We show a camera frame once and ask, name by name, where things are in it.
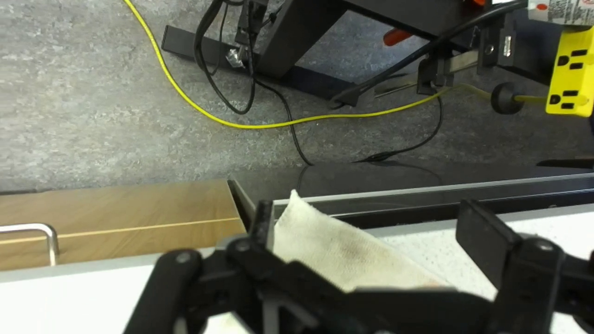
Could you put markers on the black round knob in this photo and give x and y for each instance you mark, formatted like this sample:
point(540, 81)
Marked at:
point(505, 100)

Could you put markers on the yellow power strip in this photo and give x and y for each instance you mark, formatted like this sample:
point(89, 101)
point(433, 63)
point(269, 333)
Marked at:
point(572, 75)

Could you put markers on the stained beige cloth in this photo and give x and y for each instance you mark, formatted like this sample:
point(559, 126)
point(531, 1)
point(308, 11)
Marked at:
point(334, 248)

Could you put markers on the black robot cart frame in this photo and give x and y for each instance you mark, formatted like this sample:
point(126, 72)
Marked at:
point(297, 38)

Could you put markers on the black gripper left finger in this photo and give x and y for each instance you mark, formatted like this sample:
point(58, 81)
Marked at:
point(186, 291)

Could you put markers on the white labelled box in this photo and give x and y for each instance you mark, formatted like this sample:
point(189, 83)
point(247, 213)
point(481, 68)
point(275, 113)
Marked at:
point(559, 11)

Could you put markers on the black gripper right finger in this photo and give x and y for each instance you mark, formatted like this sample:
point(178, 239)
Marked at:
point(531, 280)

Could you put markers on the wooden base cabinet front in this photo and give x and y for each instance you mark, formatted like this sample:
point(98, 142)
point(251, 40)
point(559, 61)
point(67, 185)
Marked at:
point(123, 217)

